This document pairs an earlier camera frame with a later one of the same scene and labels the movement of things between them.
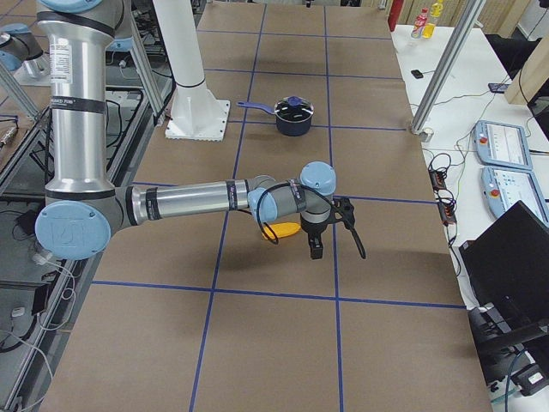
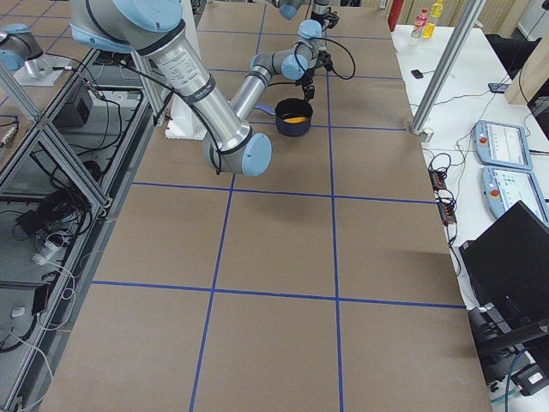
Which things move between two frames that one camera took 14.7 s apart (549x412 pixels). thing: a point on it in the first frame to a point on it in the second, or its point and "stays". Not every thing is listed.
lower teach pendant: x=503 y=187 stays
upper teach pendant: x=502 y=144 stays
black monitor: x=509 y=263 stays
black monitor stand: x=497 y=332 stays
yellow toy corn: x=281 y=229 to x=295 y=119
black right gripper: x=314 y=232 to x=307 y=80
